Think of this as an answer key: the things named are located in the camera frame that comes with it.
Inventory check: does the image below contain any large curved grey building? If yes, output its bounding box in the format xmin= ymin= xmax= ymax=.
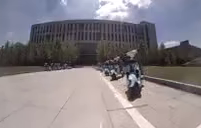
xmin=28 ymin=19 xmax=159 ymax=66

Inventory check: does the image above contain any green grass lawn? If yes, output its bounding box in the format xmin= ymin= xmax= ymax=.
xmin=142 ymin=64 xmax=201 ymax=89
xmin=0 ymin=65 xmax=47 ymax=78

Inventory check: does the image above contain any dark building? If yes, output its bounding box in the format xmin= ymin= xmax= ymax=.
xmin=164 ymin=39 xmax=201 ymax=66

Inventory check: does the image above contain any row of parked scooters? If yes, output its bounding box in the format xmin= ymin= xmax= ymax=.
xmin=101 ymin=49 xmax=146 ymax=103
xmin=42 ymin=61 xmax=74 ymax=72

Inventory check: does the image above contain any white painted line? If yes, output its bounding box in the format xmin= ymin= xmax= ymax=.
xmin=98 ymin=73 xmax=156 ymax=128

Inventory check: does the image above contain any grey concrete kerb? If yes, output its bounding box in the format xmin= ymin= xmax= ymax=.
xmin=143 ymin=75 xmax=201 ymax=98

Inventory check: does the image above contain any row of green trees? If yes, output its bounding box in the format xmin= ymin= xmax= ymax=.
xmin=0 ymin=39 xmax=81 ymax=67
xmin=96 ymin=39 xmax=176 ymax=66

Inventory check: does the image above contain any pale concrete paved road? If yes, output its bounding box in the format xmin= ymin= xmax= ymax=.
xmin=0 ymin=66 xmax=201 ymax=128

